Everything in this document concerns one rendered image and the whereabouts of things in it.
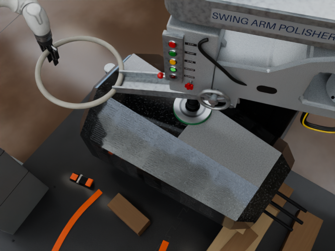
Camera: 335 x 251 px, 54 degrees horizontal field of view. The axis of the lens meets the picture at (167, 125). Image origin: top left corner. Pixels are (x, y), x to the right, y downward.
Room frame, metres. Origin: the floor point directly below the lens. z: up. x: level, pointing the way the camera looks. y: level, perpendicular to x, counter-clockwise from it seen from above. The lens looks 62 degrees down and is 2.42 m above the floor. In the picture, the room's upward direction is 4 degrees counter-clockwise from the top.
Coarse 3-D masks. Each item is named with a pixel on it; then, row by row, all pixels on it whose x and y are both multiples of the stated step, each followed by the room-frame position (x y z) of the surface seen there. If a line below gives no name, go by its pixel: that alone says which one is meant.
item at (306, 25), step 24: (168, 0) 0.90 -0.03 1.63; (192, 0) 0.84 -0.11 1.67; (216, 0) 0.82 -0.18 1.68; (240, 0) 0.81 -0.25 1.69; (264, 0) 0.80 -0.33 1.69; (288, 0) 0.79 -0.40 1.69; (312, 0) 0.78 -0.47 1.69; (216, 24) 0.81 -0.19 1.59; (240, 24) 0.78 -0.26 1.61; (264, 24) 0.76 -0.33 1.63; (288, 24) 0.73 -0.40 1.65; (312, 24) 0.71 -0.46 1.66
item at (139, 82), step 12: (120, 72) 1.13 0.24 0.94; (132, 72) 1.11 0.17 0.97; (144, 72) 1.09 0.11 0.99; (156, 72) 1.07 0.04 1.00; (132, 84) 1.06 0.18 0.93; (144, 84) 1.04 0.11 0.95; (156, 84) 1.02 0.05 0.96; (168, 84) 1.00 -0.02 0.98; (168, 96) 0.92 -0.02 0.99; (180, 96) 0.90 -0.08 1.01; (192, 96) 0.88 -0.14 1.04
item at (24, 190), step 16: (0, 160) 0.75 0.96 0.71; (16, 160) 1.04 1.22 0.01; (0, 176) 0.69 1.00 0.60; (16, 176) 0.73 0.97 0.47; (32, 176) 0.78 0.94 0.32; (0, 192) 0.63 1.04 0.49; (16, 192) 0.67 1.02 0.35; (32, 192) 0.71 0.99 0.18; (0, 208) 0.56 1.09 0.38; (16, 208) 0.60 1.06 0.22; (32, 208) 0.64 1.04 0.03; (0, 224) 0.49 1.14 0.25; (16, 224) 0.52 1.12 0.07
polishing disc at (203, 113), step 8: (176, 104) 0.96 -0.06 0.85; (184, 104) 0.95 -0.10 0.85; (200, 104) 0.95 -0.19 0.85; (208, 104) 0.94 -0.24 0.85; (176, 112) 0.91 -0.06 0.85; (184, 112) 0.90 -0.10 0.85; (192, 112) 0.90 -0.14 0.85; (200, 112) 0.89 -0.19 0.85; (208, 112) 0.89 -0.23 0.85; (184, 120) 0.85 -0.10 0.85; (192, 120) 0.85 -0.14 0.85; (200, 120) 0.84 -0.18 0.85
